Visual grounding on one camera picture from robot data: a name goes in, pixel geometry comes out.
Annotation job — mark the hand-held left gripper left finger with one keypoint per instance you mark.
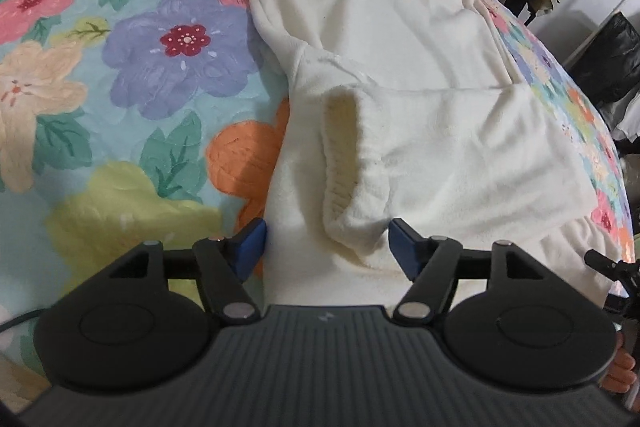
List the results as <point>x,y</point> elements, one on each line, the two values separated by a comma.
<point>251,246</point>

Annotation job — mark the black plastic bag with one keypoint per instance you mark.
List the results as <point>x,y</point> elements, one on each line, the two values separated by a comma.
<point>607,57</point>

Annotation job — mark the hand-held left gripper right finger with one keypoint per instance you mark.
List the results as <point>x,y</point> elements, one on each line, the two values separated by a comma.
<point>403,248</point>

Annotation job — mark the floral bed cover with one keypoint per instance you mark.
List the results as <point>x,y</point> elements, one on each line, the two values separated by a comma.
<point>125,72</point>

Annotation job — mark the white fleece garment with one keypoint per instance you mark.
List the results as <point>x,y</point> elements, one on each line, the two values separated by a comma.
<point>410,72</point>

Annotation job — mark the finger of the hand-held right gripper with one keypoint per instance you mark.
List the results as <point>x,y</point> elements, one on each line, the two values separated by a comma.
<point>600,261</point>

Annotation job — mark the person's right hand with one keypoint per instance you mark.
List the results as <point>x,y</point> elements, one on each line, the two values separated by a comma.
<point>619,367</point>

